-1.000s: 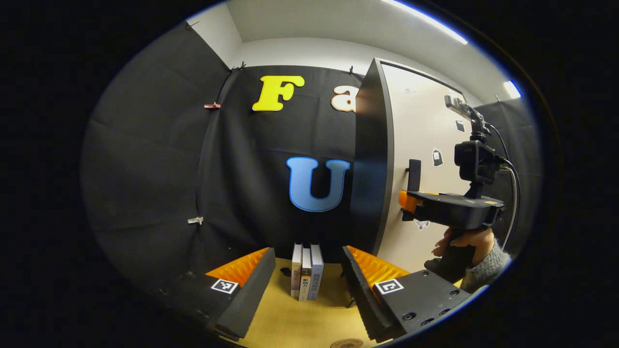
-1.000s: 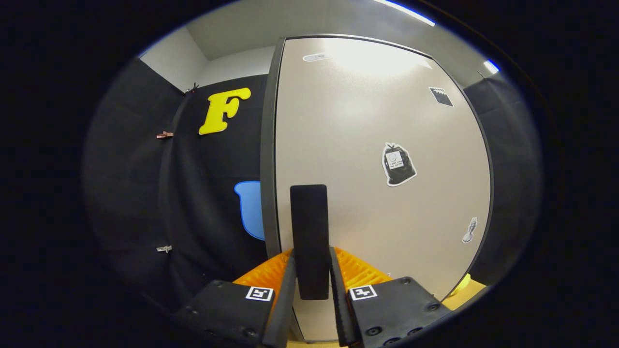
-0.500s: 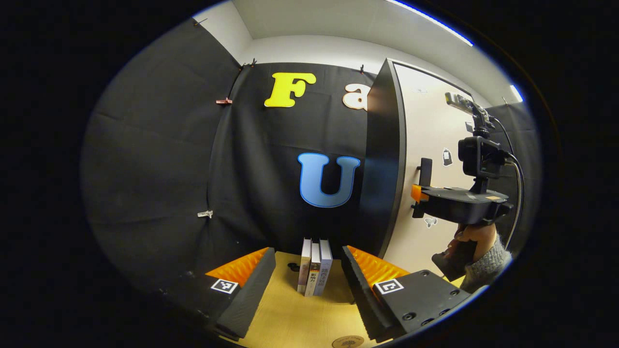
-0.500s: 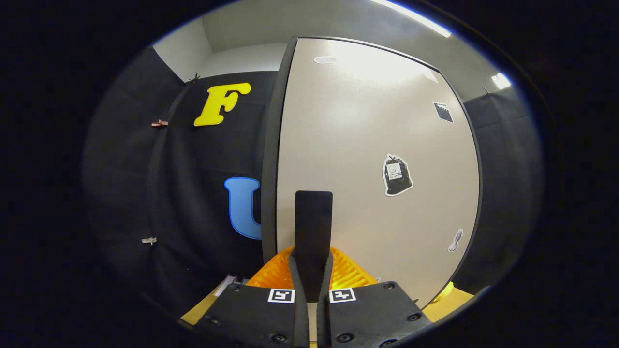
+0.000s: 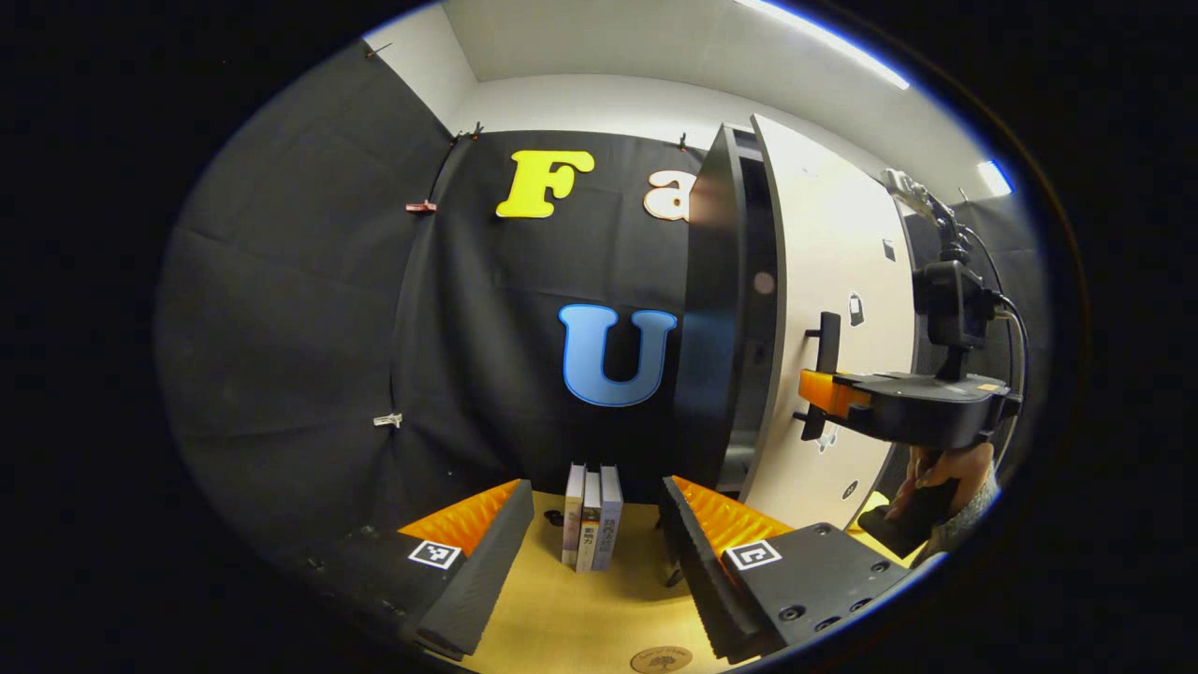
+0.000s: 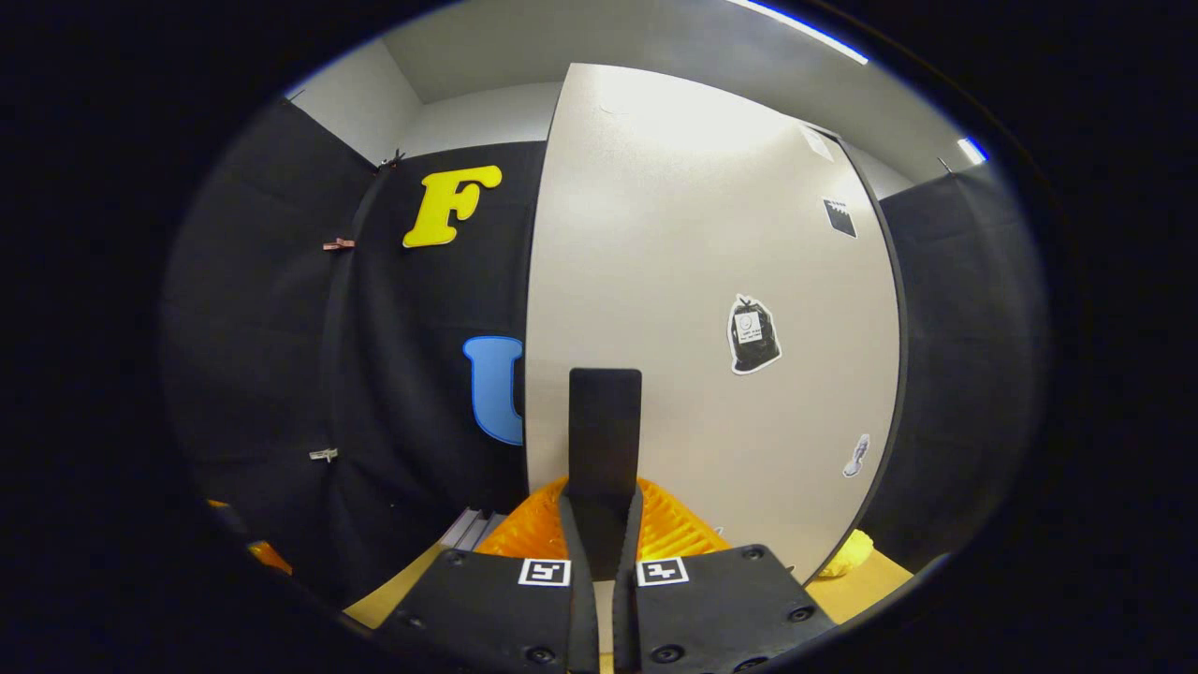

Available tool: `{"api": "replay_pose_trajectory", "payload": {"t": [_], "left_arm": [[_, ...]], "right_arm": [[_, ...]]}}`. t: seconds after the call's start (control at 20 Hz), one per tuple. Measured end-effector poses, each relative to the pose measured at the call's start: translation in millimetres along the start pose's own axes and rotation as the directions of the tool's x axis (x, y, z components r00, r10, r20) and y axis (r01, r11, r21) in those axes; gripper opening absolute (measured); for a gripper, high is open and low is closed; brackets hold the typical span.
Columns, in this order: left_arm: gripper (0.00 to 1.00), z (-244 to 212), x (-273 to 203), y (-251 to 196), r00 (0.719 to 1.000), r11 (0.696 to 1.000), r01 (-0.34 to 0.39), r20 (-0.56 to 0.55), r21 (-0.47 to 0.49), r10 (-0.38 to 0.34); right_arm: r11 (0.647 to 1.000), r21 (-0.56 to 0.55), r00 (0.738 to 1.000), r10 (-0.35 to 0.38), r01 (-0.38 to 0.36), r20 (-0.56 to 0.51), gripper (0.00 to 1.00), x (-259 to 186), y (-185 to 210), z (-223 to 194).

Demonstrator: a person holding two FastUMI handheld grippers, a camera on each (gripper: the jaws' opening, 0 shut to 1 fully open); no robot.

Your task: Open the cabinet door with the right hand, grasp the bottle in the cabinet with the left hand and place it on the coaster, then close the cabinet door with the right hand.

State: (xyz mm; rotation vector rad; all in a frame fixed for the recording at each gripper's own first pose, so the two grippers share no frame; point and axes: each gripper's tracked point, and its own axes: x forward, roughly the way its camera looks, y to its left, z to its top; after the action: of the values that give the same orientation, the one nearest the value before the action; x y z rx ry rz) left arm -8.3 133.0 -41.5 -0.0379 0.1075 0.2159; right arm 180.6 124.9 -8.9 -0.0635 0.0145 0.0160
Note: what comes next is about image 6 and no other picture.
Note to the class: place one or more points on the black backdrop cloth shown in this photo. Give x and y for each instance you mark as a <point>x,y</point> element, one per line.
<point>402,309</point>

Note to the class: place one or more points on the grey flat boards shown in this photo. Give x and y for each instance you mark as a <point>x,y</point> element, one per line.
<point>473,529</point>

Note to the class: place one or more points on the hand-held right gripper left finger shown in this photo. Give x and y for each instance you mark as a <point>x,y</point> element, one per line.
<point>582,599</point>

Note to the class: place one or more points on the ceiling light panel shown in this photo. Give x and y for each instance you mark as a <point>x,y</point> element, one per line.
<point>805,28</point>
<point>971,150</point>

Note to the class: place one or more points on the small red clip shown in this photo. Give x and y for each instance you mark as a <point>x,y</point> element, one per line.
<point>339,244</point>

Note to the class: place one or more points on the small white clip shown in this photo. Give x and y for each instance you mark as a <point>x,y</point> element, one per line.
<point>324,455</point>

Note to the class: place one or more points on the yellow round sponge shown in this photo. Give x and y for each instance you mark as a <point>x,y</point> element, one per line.
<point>850,554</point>

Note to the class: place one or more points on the beige cabinet door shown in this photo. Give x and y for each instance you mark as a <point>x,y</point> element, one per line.
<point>674,234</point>

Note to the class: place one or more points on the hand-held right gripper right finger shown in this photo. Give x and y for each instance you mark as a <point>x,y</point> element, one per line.
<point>627,608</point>

